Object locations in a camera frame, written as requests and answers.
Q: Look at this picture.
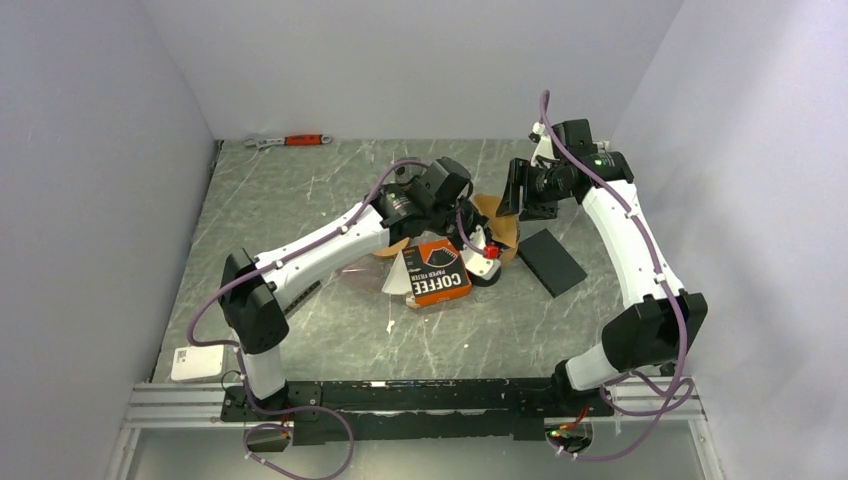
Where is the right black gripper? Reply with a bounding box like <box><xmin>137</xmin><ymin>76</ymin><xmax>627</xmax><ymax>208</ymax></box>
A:
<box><xmin>496</xmin><ymin>157</ymin><xmax>573</xmax><ymax>221</ymax></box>

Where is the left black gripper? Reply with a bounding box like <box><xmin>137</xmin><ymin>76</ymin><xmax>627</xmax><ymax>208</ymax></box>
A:
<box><xmin>428</xmin><ymin>196</ymin><xmax>494</xmax><ymax>257</ymax></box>

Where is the brown paper coffee filter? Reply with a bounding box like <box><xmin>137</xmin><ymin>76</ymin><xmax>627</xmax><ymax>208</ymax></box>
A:
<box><xmin>473</xmin><ymin>193</ymin><xmax>520</xmax><ymax>265</ymax></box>

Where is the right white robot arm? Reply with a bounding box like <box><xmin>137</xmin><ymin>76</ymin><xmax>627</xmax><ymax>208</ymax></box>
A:
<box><xmin>497</xmin><ymin>119</ymin><xmax>708</xmax><ymax>415</ymax></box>

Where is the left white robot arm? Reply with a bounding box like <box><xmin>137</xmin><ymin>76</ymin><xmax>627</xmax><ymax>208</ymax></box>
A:
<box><xmin>217</xmin><ymin>157</ymin><xmax>503</xmax><ymax>420</ymax></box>

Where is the orange coffee filter box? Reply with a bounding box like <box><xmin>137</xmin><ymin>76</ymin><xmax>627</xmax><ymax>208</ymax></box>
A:
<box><xmin>401</xmin><ymin>239</ymin><xmax>472</xmax><ymax>309</ymax></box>

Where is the white paper coffee filter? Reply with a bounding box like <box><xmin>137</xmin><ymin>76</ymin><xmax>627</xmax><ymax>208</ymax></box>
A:
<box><xmin>381</xmin><ymin>253</ymin><xmax>412</xmax><ymax>296</ymax></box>

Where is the right black flat box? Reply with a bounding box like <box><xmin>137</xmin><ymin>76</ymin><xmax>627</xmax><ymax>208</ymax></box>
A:
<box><xmin>517</xmin><ymin>229</ymin><xmax>588</xmax><ymax>298</ymax></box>

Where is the black flat box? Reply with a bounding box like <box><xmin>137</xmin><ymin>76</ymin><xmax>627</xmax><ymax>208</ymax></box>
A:
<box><xmin>517</xmin><ymin>229</ymin><xmax>588</xmax><ymax>298</ymax></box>
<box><xmin>283</xmin><ymin>281</ymin><xmax>321</xmax><ymax>317</ymax></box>

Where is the black server base cup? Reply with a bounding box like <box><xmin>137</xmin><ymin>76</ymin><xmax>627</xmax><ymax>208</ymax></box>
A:
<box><xmin>468</xmin><ymin>268</ymin><xmax>502</xmax><ymax>287</ymax></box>

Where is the left black flat box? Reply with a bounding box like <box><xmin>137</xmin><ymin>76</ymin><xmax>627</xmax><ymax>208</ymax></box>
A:
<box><xmin>283</xmin><ymin>281</ymin><xmax>321</xmax><ymax>317</ymax></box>

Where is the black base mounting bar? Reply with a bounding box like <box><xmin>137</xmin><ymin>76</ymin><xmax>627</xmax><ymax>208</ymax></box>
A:
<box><xmin>221</xmin><ymin>377</ymin><xmax>613</xmax><ymax>446</ymax></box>

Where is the white small box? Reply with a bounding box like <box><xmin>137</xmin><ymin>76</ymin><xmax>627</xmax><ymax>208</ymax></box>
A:
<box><xmin>170</xmin><ymin>345</ymin><xmax>226</xmax><ymax>382</ymax></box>

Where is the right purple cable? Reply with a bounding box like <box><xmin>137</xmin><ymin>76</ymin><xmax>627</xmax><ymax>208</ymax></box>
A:
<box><xmin>537</xmin><ymin>89</ymin><xmax>696</xmax><ymax>463</ymax></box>

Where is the purple cable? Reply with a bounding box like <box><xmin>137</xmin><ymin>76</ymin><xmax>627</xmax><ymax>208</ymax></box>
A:
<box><xmin>185</xmin><ymin>158</ymin><xmax>498</xmax><ymax>480</ymax></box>
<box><xmin>537</xmin><ymin>89</ymin><xmax>696</xmax><ymax>463</ymax></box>

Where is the orange handled wrench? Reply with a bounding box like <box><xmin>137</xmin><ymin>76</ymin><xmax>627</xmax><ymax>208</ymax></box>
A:
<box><xmin>242</xmin><ymin>134</ymin><xmax>334</xmax><ymax>151</ymax></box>

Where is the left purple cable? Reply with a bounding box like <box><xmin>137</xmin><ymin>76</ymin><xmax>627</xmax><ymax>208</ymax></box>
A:
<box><xmin>185</xmin><ymin>158</ymin><xmax>498</xmax><ymax>480</ymax></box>

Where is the aluminium frame rail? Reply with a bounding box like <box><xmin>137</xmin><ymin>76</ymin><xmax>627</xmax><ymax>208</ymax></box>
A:
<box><xmin>122</xmin><ymin>381</ymin><xmax>707</xmax><ymax>428</ymax></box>

